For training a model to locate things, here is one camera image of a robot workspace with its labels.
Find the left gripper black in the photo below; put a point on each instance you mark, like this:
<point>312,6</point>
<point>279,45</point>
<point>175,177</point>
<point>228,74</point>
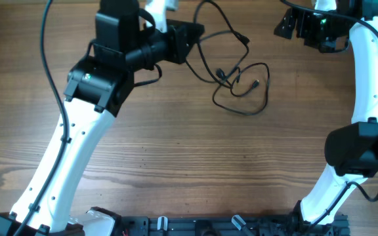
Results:
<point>180,42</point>

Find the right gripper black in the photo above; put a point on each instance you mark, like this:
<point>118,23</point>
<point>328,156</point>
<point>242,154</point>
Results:
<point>304,18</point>

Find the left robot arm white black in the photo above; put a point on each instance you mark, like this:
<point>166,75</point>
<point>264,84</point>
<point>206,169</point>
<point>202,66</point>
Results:
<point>128,39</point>

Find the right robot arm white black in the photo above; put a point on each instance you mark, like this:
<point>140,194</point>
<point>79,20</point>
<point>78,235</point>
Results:
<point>351,152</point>

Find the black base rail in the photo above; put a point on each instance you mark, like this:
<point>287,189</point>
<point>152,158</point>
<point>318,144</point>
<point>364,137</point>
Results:
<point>272,225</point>

